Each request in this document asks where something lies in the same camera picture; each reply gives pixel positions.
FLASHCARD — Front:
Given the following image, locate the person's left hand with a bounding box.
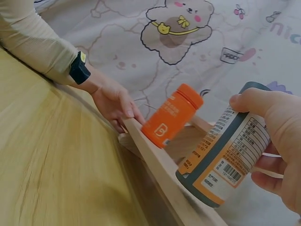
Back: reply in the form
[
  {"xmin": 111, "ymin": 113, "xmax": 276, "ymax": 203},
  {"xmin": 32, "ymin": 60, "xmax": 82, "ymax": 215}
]
[{"xmin": 90, "ymin": 76, "xmax": 147, "ymax": 134}]

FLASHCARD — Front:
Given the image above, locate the dark green labelled can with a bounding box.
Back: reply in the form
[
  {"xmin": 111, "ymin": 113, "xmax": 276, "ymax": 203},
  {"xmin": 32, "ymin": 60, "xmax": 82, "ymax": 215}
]
[{"xmin": 175, "ymin": 81, "xmax": 273, "ymax": 209}]

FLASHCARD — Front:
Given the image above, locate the black wrist band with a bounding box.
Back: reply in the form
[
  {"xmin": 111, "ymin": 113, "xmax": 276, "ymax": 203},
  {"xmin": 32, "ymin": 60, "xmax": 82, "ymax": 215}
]
[{"xmin": 69, "ymin": 51, "xmax": 92, "ymax": 85}]

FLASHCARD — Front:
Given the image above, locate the person's right hand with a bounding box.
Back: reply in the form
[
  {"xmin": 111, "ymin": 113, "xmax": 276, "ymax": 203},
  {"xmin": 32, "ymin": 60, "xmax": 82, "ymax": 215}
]
[{"xmin": 229, "ymin": 88, "xmax": 301, "ymax": 222}]

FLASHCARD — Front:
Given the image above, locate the person's left forearm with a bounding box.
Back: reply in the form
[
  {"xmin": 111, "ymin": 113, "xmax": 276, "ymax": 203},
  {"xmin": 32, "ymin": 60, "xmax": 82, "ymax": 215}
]
[{"xmin": 0, "ymin": 0, "xmax": 102, "ymax": 95}]

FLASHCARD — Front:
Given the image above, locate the wooden box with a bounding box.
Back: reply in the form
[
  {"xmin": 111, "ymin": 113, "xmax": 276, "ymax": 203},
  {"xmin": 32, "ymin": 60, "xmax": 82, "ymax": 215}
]
[{"xmin": 117, "ymin": 116, "xmax": 230, "ymax": 226}]

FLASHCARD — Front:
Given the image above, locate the orange plastic bottle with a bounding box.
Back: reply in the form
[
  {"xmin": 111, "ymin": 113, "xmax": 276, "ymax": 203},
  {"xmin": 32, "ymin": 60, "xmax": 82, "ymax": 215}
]
[{"xmin": 140, "ymin": 83, "xmax": 204, "ymax": 149}]

